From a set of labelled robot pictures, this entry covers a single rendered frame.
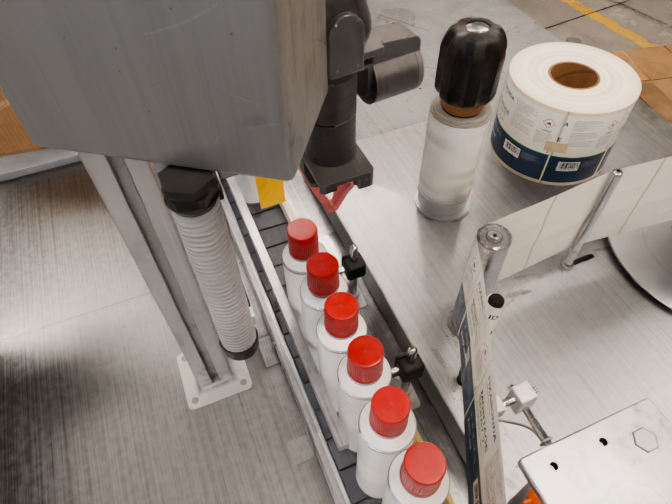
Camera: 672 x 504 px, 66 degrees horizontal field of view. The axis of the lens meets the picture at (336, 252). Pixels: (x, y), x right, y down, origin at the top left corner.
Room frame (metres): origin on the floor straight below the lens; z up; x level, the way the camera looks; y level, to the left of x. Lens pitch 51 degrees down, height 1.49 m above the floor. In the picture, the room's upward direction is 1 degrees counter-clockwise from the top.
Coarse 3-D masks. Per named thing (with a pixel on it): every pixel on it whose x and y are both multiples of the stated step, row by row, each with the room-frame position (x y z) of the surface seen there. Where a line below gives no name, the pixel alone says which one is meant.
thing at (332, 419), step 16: (240, 192) 0.54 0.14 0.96; (240, 208) 0.51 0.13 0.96; (256, 240) 0.45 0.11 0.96; (272, 272) 0.39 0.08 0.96; (272, 288) 0.37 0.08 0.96; (288, 304) 0.35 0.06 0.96; (288, 320) 0.32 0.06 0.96; (304, 352) 0.28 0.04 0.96; (304, 368) 0.27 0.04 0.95; (320, 384) 0.24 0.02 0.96; (320, 400) 0.22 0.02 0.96; (336, 416) 0.20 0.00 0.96; (336, 432) 0.19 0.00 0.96
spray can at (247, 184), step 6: (240, 180) 0.60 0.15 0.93; (246, 180) 0.59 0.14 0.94; (252, 180) 0.59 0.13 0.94; (240, 186) 0.60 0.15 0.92; (246, 186) 0.59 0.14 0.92; (252, 186) 0.59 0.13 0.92; (246, 192) 0.59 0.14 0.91; (252, 192) 0.59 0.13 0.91; (246, 198) 0.59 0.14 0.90; (252, 198) 0.59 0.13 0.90; (258, 198) 0.60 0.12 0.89; (252, 204) 0.59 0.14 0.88; (258, 204) 0.60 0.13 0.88
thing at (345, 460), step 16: (256, 208) 0.59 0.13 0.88; (272, 208) 0.59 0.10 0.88; (240, 224) 0.55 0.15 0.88; (256, 224) 0.55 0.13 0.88; (272, 224) 0.55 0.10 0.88; (288, 224) 0.55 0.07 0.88; (272, 240) 0.52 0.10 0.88; (256, 256) 0.49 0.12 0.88; (272, 256) 0.49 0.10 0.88; (272, 304) 0.40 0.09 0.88; (288, 336) 0.35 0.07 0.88; (304, 384) 0.28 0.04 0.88; (320, 416) 0.24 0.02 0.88; (336, 448) 0.20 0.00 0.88; (336, 464) 0.18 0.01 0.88; (352, 464) 0.18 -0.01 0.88; (352, 480) 0.16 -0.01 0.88; (352, 496) 0.14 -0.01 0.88; (368, 496) 0.14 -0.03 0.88
